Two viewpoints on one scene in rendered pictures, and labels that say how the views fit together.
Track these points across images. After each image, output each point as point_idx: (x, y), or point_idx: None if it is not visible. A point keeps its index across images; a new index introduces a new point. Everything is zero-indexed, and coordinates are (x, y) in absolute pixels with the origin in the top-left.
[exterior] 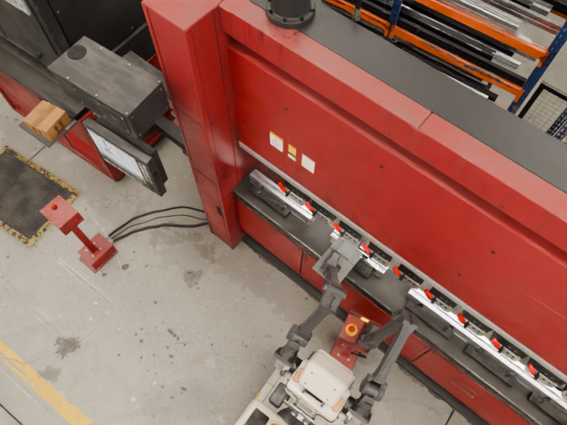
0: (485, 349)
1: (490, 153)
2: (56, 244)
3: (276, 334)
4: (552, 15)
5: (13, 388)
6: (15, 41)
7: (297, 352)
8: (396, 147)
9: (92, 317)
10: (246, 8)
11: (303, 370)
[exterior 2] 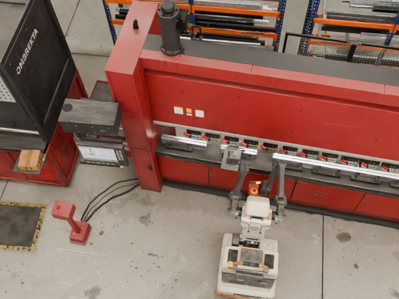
0: (320, 165)
1: (281, 70)
2: (50, 242)
3: (211, 225)
4: None
5: None
6: None
7: (238, 204)
8: (242, 85)
9: (98, 270)
10: (152, 53)
11: (246, 207)
